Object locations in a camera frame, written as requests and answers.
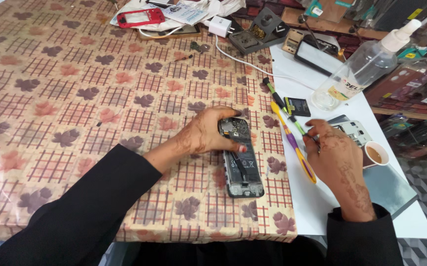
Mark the person's left hand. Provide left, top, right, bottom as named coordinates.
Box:
left=177, top=106, right=247, bottom=156

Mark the person's right hand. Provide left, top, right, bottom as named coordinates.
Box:
left=302, top=119, right=372, bottom=204

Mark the black smartphone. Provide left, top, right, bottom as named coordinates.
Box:
left=218, top=117, right=265, bottom=199

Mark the green black screwdriver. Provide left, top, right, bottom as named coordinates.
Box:
left=263, top=77, right=320, bottom=143

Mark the paper cup of tea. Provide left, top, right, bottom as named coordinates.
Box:
left=362, top=141, right=390, bottom=169

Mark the grey phone back cover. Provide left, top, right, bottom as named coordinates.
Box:
left=326, top=114, right=351, bottom=125

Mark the yellow purple toothbrush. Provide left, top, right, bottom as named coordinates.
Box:
left=270, top=102, right=317, bottom=184

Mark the white table sheet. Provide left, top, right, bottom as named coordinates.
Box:
left=270, top=35, right=427, bottom=239

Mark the small black phone battery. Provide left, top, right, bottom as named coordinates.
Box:
left=284, top=97, right=312, bottom=118

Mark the small dark metal part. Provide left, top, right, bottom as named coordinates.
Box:
left=190, top=41, right=211, bottom=53

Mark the clear spray bottle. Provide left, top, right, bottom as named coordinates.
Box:
left=311, top=19, right=422, bottom=112

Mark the black phone screen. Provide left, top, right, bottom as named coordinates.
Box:
left=294, top=38, right=344, bottom=77

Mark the white charger adapter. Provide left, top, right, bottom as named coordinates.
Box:
left=208, top=15, right=233, bottom=38

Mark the shelf of phone cases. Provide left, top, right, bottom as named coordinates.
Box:
left=343, top=0, right=427, bottom=156

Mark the grey soldering iron stand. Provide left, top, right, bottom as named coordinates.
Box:
left=229, top=7, right=291, bottom=55

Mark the white plastic bag with papers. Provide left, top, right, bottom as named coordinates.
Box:
left=109, top=0, right=246, bottom=33

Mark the floral checked tablecloth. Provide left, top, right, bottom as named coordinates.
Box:
left=0, top=0, right=297, bottom=244

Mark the beige phone part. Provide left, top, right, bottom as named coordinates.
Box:
left=281, top=28, right=303, bottom=55

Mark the wooden board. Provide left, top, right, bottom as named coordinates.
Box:
left=281, top=7, right=390, bottom=40

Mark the white phone back frame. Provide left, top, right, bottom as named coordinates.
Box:
left=330, top=120, right=373, bottom=148

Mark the white charger cable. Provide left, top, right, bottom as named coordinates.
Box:
left=213, top=35, right=316, bottom=90

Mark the red phone frame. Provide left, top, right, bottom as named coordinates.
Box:
left=116, top=8, right=165, bottom=29

